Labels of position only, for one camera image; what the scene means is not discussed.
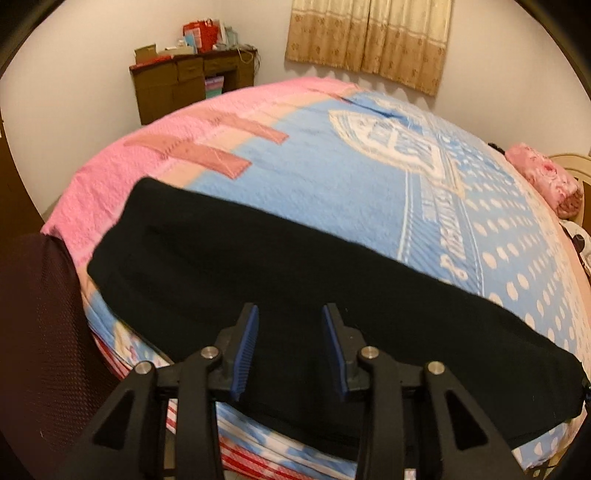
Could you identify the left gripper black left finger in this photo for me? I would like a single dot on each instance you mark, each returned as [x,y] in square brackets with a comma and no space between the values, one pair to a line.
[162,422]

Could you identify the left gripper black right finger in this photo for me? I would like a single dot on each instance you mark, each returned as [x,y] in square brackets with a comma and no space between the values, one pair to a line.
[418,421]

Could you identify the black knit garment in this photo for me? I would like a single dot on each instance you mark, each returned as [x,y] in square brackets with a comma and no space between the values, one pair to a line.
[179,266]

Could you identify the dark red dotted sleeve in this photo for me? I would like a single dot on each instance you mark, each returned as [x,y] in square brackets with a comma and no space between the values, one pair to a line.
[53,378]

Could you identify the blue polka dot bedspread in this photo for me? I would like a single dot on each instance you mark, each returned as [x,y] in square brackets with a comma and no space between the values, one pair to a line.
[355,163]

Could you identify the white circle patterned pillow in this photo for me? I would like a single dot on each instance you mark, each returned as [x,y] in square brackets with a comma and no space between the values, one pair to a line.
[581,242]

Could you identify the pink floral folded blanket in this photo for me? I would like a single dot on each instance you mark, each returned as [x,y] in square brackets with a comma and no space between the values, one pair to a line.
[559,188]

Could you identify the dark brown wooden desk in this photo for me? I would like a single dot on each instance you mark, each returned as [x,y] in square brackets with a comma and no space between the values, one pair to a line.
[167,84]

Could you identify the cream and brown headboard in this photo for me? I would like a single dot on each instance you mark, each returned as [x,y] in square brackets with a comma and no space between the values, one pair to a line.
[579,167]

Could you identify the brown cardboard box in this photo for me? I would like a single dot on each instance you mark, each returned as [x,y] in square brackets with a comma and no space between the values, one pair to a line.
[145,54]

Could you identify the gold patterned window curtain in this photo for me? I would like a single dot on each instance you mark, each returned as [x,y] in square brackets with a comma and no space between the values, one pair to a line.
[403,41]

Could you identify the red gift bag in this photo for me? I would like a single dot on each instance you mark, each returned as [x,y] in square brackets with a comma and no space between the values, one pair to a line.
[201,35]

